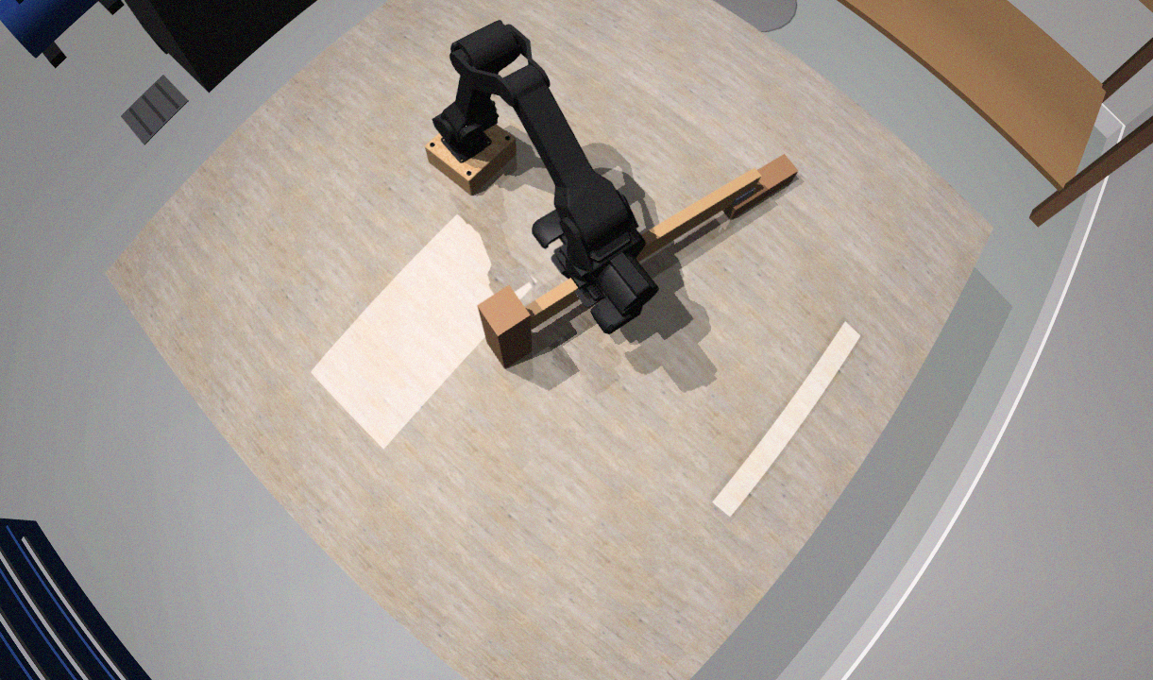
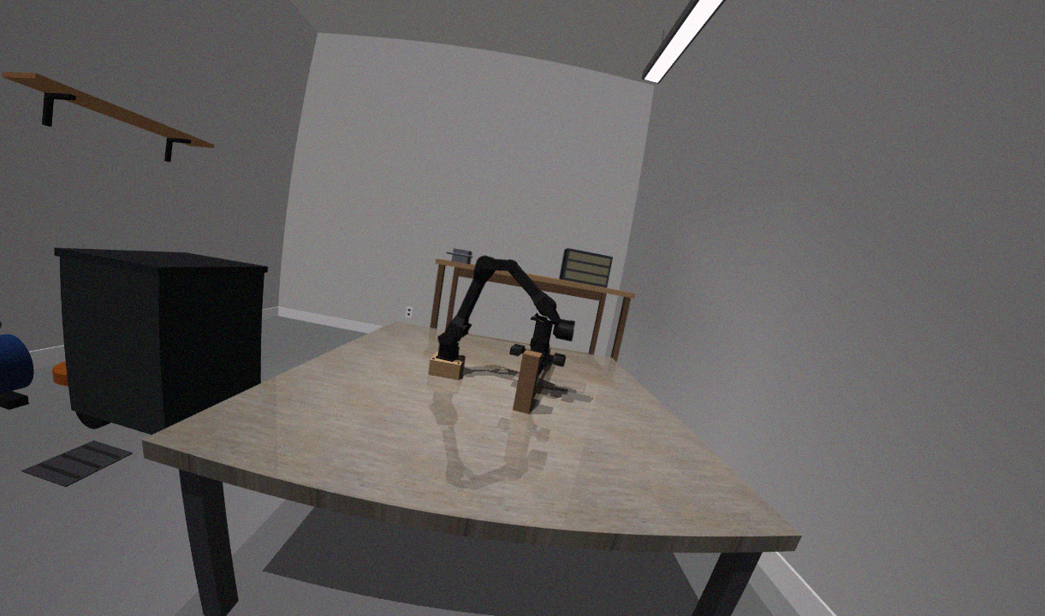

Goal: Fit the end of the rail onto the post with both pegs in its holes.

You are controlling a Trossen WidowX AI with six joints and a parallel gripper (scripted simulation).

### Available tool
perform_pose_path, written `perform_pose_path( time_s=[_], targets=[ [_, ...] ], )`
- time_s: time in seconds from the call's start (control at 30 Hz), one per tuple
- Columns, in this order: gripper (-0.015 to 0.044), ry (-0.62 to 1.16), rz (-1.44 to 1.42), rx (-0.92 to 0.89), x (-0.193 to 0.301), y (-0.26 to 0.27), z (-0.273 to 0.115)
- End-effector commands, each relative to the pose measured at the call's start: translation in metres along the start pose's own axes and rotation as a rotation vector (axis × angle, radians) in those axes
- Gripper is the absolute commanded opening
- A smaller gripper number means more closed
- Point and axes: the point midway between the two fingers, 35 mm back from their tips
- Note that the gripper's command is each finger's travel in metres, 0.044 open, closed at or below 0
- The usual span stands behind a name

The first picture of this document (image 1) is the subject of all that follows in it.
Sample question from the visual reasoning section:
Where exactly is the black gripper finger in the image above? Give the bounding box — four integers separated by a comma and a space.
574, 287, 602, 308
551, 254, 570, 279

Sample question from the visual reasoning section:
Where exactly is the long wooden rail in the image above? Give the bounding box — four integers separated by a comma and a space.
525, 168, 762, 328

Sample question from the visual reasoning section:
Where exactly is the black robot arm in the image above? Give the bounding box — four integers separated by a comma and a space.
432, 20, 660, 316

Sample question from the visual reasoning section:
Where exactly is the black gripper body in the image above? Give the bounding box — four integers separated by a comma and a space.
532, 210, 642, 334

